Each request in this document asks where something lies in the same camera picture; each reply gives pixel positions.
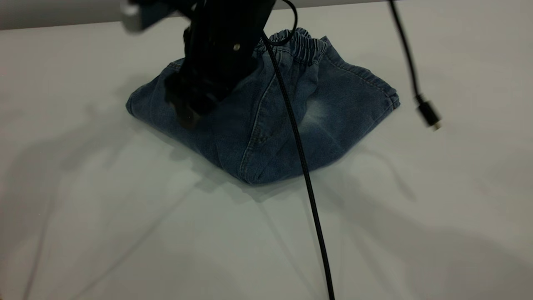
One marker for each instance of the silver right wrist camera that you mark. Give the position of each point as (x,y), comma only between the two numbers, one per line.
(131,16)

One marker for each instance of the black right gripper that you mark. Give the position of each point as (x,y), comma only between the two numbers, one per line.
(220,54)

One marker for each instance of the blue denim jeans basketball print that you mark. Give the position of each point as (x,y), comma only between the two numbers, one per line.
(333,108)

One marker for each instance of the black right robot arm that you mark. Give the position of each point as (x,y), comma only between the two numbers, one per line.
(233,12)

